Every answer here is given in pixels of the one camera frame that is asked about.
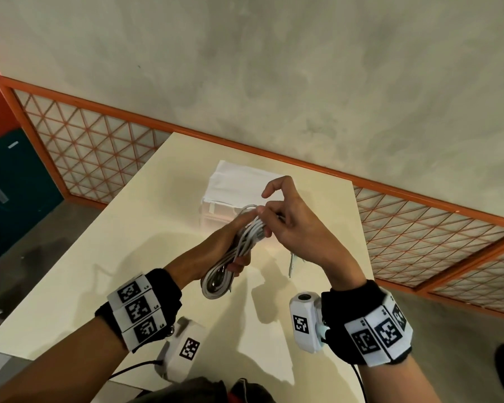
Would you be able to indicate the person's left hand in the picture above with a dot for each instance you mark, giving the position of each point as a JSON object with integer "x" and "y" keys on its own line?
{"x": 212, "y": 251}

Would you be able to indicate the person's right hand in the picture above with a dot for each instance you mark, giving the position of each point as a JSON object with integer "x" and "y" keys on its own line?
{"x": 306, "y": 234}

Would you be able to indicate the person's left thumb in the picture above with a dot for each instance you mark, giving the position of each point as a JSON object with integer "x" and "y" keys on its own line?
{"x": 239, "y": 226}

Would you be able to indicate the person's right thumb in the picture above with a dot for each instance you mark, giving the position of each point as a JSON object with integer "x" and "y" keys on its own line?
{"x": 265, "y": 220}

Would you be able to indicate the person's left forearm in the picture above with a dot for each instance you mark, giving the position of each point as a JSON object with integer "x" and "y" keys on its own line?
{"x": 54, "y": 369}

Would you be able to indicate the person's right forearm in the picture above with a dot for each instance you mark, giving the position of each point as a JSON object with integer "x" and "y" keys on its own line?
{"x": 407, "y": 384}

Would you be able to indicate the white flat box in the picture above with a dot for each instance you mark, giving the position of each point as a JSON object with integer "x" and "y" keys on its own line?
{"x": 235, "y": 184}

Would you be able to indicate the black left wristband with markers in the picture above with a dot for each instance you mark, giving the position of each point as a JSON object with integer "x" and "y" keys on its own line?
{"x": 140, "y": 308}

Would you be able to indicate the black wristband with markers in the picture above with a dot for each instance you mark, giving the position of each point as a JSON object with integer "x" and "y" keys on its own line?
{"x": 369, "y": 327}
{"x": 140, "y": 308}

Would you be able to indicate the black right wristband with markers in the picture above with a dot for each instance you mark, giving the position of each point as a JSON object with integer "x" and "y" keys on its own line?
{"x": 369, "y": 327}

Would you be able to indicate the person's dark clothing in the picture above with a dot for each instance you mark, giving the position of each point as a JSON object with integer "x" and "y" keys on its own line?
{"x": 201, "y": 392}

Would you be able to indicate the orange lattice railing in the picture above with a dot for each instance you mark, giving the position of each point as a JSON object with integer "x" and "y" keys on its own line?
{"x": 84, "y": 138}

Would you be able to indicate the dark teal door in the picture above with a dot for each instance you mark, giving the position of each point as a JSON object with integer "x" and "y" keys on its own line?
{"x": 12, "y": 197}

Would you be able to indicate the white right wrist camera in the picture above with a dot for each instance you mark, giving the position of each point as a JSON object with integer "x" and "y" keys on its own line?
{"x": 304, "y": 321}

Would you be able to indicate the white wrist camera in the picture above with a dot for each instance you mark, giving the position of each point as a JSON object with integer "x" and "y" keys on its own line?
{"x": 304, "y": 321}
{"x": 184, "y": 352}

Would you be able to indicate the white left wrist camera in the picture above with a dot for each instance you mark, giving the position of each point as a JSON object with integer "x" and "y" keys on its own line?
{"x": 184, "y": 352}

